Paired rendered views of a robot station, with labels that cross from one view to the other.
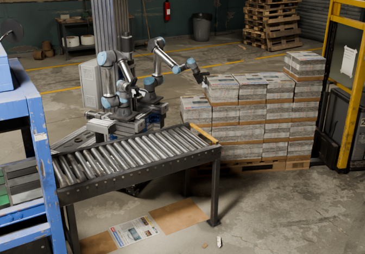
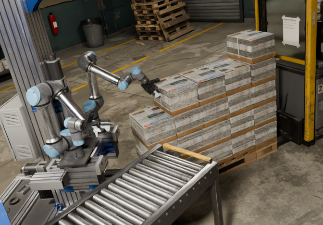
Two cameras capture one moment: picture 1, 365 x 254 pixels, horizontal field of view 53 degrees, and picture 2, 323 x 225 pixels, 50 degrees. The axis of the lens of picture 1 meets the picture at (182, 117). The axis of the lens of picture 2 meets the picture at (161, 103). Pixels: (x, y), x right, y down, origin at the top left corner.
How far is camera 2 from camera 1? 0.99 m
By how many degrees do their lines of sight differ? 14
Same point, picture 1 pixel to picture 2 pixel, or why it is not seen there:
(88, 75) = (12, 121)
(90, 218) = not seen: outside the picture
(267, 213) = (270, 217)
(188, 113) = (150, 131)
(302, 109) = (262, 92)
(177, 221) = not seen: outside the picture
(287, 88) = (244, 73)
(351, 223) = not seen: outside the picture
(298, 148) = (264, 133)
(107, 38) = (29, 68)
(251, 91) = (210, 87)
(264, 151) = (234, 147)
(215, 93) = (174, 99)
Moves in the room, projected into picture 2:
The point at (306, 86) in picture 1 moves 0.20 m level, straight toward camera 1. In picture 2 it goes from (261, 67) to (267, 74)
